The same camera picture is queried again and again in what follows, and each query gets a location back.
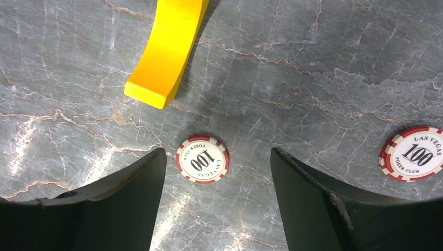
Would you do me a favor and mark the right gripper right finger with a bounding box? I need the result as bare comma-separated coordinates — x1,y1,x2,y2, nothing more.
270,147,442,250

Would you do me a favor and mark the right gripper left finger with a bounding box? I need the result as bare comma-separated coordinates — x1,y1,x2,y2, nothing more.
1,148,167,250

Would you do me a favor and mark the red poker chip near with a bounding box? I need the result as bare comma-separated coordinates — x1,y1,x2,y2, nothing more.
176,135,230,184

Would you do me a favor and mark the red 100 poker chip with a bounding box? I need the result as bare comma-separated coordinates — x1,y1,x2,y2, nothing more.
379,126,442,182

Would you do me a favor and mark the yellow arch block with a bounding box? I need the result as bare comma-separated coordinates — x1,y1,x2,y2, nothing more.
124,0,209,109

